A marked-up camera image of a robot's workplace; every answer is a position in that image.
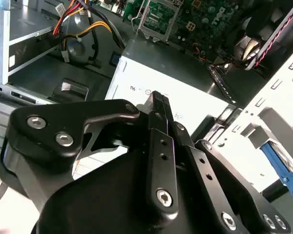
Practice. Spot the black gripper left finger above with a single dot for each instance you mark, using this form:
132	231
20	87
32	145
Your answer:
51	122

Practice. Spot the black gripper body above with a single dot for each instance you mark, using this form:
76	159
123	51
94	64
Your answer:
100	195

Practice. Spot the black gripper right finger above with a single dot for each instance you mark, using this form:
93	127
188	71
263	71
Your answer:
210	175

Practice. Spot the hard disk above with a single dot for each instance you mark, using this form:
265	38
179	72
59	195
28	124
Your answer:
283	175

